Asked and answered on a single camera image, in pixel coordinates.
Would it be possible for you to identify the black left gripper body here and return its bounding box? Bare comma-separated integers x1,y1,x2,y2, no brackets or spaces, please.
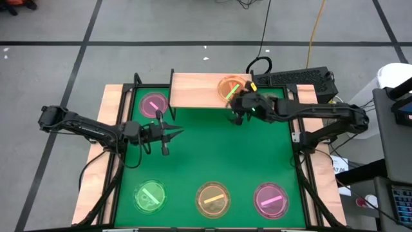
140,111,170,157

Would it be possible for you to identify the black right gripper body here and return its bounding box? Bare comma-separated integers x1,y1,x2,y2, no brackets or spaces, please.
234,82,276,126

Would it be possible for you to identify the green transparent plate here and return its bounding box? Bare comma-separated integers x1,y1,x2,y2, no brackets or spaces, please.
133,179,168,215
217,75,248,103

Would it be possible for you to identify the large pink transparent plate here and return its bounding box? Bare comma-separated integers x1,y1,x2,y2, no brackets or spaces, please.
253,182,290,220

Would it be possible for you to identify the small pink transparent plate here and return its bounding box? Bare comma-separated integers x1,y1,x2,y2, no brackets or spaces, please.
138,92,169,119

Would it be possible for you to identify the green table mat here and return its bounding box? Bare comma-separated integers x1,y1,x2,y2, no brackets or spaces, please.
114,86,306,229

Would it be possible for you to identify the orange plate with yellow strip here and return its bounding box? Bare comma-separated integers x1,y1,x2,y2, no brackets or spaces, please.
195,181,231,219

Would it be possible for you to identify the white paper sheet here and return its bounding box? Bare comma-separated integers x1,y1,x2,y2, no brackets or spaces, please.
330,155,351,197

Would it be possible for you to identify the white bin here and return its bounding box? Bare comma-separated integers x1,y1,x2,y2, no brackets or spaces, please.
349,63,412,140

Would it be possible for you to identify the red and white cup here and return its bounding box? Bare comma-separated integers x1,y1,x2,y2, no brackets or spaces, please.
355,194,380,209

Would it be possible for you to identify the black tablet screen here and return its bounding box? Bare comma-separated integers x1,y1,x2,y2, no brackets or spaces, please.
391,98,412,127

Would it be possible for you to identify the black keyboard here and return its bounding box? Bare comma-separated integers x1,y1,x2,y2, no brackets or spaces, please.
389,185,412,228

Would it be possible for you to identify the orange and black chair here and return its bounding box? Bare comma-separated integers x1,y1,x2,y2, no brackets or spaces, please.
0,0,38,16

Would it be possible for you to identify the wooden shelf with black frame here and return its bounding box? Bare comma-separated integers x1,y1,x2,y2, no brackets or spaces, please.
169,68,256,122

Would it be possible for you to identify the black cable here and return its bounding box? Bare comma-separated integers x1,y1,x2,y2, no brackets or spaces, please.
245,0,274,75

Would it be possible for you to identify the yellow cable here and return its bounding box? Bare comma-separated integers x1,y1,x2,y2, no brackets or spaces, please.
305,0,328,69

